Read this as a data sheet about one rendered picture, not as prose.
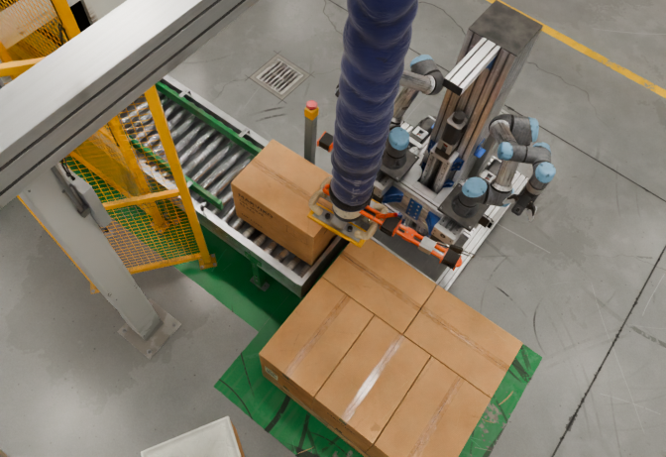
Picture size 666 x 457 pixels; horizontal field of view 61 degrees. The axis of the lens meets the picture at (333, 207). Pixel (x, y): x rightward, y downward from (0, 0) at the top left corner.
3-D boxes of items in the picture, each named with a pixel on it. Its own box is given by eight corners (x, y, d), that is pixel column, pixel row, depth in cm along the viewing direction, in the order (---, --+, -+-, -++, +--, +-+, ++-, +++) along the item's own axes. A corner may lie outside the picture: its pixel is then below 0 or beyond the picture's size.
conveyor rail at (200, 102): (116, 60, 438) (109, 43, 421) (121, 57, 440) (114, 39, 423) (357, 223, 380) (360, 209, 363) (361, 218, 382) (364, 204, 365)
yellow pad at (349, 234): (306, 217, 304) (306, 212, 300) (316, 203, 308) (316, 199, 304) (360, 248, 297) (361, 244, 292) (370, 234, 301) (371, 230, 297)
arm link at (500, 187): (479, 194, 311) (509, 109, 277) (505, 198, 311) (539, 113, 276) (481, 208, 302) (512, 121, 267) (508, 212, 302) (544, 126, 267)
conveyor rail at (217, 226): (49, 111, 410) (39, 94, 393) (55, 107, 412) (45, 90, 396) (296, 295, 352) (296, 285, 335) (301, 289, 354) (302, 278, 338)
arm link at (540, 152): (527, 138, 240) (528, 159, 235) (553, 142, 240) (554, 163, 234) (520, 149, 247) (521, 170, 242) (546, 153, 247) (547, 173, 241)
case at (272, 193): (236, 215, 361) (230, 182, 326) (275, 173, 378) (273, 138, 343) (311, 266, 347) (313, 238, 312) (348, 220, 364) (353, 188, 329)
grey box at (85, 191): (74, 204, 255) (49, 168, 229) (83, 196, 257) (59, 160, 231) (104, 228, 250) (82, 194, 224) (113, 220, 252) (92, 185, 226)
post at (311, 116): (302, 190, 437) (303, 108, 350) (307, 184, 440) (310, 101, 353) (309, 195, 435) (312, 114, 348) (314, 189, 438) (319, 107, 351)
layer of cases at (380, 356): (262, 370, 354) (258, 353, 319) (353, 256, 396) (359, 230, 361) (421, 497, 324) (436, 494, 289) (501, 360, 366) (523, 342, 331)
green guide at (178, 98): (102, 53, 421) (98, 44, 413) (113, 45, 425) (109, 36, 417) (267, 165, 381) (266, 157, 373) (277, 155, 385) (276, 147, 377)
